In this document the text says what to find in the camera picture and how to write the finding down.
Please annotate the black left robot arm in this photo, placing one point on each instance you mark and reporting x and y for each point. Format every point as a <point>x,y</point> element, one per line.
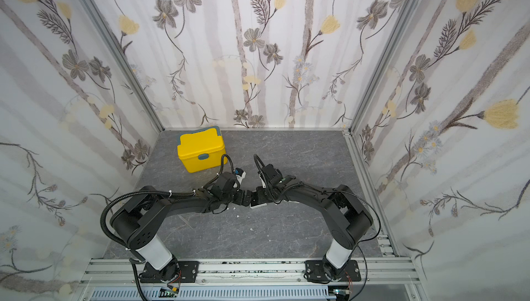
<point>134,219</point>

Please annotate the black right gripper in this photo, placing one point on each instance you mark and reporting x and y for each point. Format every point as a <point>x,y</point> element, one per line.
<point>262,195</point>

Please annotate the white ring box base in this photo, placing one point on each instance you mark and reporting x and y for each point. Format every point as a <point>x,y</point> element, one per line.
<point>257,205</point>

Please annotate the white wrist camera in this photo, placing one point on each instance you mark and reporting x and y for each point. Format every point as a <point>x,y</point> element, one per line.
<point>240,174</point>
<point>264,185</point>

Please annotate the white slotted cable duct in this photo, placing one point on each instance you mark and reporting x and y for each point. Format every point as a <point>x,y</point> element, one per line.
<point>240,293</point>

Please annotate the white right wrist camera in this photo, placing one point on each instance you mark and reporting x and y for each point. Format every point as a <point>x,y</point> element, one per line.
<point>264,185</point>

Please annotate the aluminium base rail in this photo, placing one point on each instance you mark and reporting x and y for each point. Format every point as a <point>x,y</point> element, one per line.
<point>240,272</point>

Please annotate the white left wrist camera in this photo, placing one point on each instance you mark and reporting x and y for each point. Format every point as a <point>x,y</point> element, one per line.
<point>240,174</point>

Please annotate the yellow plastic storage box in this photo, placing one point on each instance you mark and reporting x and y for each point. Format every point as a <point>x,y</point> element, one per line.
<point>202,149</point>

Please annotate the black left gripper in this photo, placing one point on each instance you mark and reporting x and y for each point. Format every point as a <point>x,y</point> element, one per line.
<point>241,201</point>

